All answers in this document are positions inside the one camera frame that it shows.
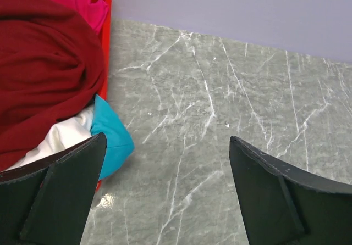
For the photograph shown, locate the turquoise t shirt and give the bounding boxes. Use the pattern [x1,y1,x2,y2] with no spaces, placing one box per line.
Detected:
[90,95,135,180]

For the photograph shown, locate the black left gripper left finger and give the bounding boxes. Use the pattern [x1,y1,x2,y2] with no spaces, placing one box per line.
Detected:
[1,132,107,244]

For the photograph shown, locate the dark red t shirt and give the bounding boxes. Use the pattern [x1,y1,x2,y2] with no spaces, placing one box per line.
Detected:
[1,0,105,170]

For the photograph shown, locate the white t shirt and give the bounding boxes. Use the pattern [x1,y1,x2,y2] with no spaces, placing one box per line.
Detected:
[10,105,94,170]

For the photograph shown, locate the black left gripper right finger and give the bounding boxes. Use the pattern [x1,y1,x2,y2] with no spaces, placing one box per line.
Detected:
[229,136,351,244]

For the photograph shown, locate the red plastic bin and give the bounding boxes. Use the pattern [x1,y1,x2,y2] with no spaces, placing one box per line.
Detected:
[40,0,113,193]

